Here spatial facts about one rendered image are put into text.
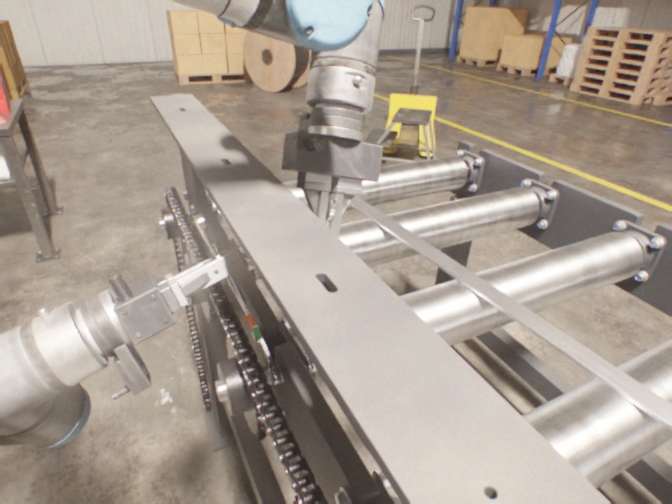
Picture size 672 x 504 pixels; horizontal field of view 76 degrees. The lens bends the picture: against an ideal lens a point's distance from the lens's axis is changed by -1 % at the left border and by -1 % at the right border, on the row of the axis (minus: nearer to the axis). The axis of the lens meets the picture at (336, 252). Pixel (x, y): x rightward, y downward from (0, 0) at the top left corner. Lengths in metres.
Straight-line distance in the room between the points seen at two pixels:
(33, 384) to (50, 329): 0.06
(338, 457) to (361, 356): 0.24
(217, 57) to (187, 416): 6.73
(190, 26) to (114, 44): 3.00
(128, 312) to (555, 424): 0.54
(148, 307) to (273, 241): 0.18
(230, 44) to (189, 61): 0.71
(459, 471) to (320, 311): 0.15
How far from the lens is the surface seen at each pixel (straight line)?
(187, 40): 7.87
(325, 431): 0.55
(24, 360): 0.58
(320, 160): 0.59
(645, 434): 0.74
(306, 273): 0.38
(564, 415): 0.67
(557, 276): 0.98
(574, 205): 1.36
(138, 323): 0.54
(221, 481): 1.64
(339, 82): 0.59
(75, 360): 0.57
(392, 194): 1.35
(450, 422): 0.28
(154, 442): 1.78
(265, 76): 7.25
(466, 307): 0.82
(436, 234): 1.10
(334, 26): 0.43
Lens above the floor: 1.38
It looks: 31 degrees down
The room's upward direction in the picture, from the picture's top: 2 degrees clockwise
